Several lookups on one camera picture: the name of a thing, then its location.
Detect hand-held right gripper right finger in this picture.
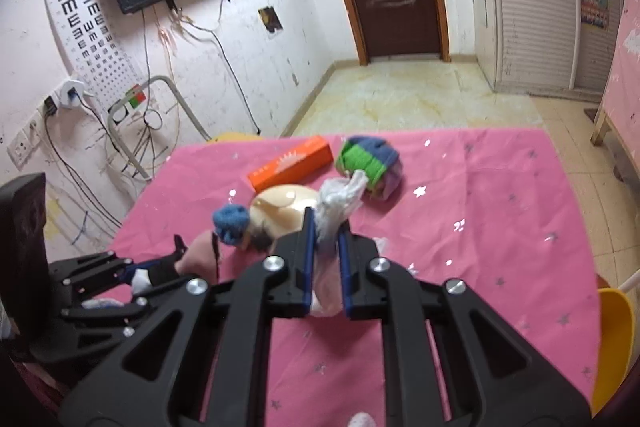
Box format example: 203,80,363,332
337,227,593,427

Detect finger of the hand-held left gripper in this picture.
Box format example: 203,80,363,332
47,234,188,293
60,274,201,333

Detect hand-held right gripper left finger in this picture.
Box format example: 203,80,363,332
60,207,318,427

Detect beige round bowl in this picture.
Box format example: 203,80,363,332
247,184,321,253

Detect clear plastic bag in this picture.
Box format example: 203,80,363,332
310,171,368,318

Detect blue knit ball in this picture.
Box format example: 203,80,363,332
212,206,251,248

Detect orange box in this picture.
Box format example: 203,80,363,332
247,135,334,192

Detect green blue knit bundle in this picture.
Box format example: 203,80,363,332
334,136,403,200

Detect yellow plastic bin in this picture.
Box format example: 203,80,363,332
590,288,632,418

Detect pink star tablecloth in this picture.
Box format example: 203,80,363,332
107,127,601,427

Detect yellow plastic object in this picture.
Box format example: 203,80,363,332
207,133,268,146

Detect white power adapter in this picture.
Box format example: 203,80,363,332
54,78,86,110

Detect white folding rack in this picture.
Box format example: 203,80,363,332
107,75,211,182

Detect eye chart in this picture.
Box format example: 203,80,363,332
41,0,146,115

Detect white slatted wardrobe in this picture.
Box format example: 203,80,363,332
470,0,626,95

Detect pink sheet covered bed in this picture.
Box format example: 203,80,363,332
600,0,640,168

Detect white wall sockets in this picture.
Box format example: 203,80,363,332
7,117,43,170

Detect tangle of wall cables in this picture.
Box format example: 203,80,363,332
42,107,166,228

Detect black television cable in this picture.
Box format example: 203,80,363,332
177,0,262,135

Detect wooden frame leg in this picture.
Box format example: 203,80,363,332
590,104,628,180

